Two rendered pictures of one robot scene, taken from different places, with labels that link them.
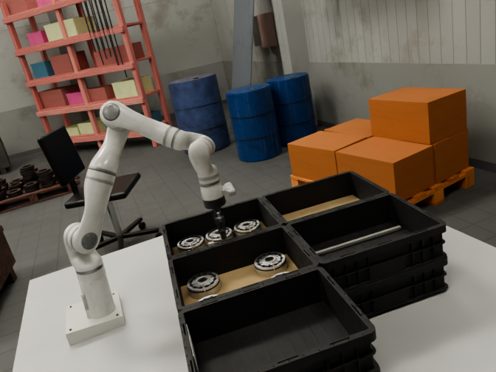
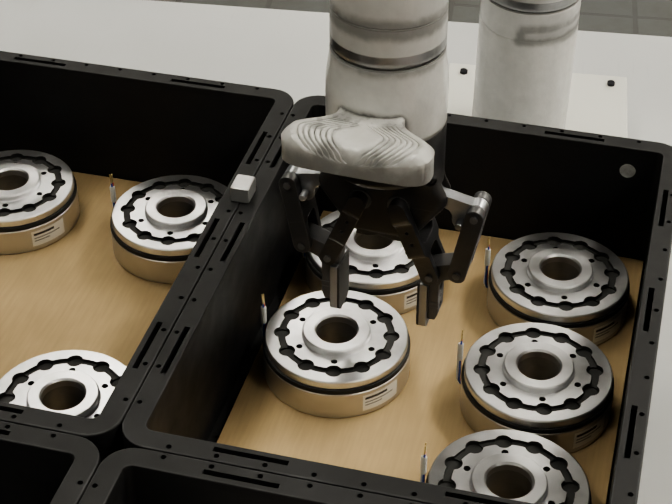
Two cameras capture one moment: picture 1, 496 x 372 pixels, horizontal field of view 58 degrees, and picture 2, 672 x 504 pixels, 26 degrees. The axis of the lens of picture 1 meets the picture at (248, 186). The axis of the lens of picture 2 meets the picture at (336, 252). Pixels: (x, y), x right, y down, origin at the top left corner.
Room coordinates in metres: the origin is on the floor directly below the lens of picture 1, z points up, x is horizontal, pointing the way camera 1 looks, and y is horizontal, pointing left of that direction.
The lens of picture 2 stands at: (1.72, -0.58, 1.53)
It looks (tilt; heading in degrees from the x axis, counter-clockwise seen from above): 38 degrees down; 116
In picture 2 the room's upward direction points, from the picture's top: straight up
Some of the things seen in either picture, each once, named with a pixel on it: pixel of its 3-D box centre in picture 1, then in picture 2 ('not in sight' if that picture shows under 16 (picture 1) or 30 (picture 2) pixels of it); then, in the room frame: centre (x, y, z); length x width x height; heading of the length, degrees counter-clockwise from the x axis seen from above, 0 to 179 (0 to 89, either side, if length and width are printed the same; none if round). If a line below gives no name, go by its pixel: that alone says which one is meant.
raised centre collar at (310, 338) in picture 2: not in sight; (336, 332); (1.38, 0.12, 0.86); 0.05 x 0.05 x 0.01
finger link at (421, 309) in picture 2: not in sight; (425, 297); (1.44, 0.13, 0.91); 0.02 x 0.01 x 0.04; 98
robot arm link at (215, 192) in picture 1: (216, 187); (378, 86); (1.42, 0.10, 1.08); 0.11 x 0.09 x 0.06; 98
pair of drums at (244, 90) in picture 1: (273, 115); not in sight; (5.52, -0.50, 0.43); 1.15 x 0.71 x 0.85; 107
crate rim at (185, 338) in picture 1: (269, 324); not in sight; (0.86, 0.02, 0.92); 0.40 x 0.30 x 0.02; 101
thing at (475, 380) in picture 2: (218, 233); (537, 373); (1.52, 0.15, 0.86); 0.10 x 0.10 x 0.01
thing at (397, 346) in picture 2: not in sight; (336, 337); (1.38, 0.12, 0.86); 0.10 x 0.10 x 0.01
